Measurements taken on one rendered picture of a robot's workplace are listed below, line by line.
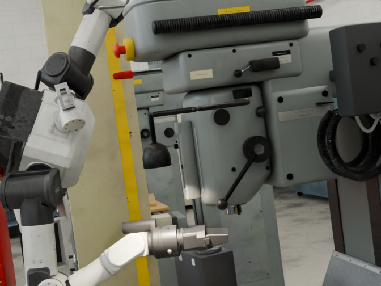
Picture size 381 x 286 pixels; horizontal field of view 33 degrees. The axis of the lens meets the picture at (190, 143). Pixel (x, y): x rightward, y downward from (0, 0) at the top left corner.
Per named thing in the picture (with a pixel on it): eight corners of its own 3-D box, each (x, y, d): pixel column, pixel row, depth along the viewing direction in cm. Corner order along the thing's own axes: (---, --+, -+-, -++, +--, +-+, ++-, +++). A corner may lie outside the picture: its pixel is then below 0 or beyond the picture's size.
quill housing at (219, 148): (211, 211, 167) (195, 89, 166) (191, 203, 187) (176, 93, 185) (279, 200, 172) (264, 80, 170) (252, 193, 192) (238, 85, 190)
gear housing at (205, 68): (184, 90, 163) (179, 50, 162) (163, 95, 186) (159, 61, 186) (305, 75, 171) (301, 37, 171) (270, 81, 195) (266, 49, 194)
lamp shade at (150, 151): (138, 169, 164) (134, 145, 164) (157, 164, 170) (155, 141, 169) (157, 168, 159) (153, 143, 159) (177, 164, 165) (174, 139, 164)
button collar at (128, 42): (128, 59, 168) (125, 36, 168) (124, 62, 174) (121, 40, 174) (135, 59, 169) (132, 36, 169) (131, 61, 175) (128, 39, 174)
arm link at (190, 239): (203, 224, 174) (159, 230, 174) (208, 260, 174) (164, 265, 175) (204, 217, 186) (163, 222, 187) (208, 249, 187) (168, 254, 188)
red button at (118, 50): (115, 57, 168) (113, 42, 168) (113, 59, 172) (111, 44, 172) (128, 56, 169) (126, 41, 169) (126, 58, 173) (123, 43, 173)
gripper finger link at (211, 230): (227, 225, 185) (205, 228, 185) (228, 236, 185) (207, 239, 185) (227, 224, 187) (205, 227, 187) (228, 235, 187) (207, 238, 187)
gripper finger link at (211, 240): (229, 243, 175) (206, 246, 176) (227, 232, 175) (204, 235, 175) (229, 245, 174) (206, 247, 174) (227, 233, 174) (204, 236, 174)
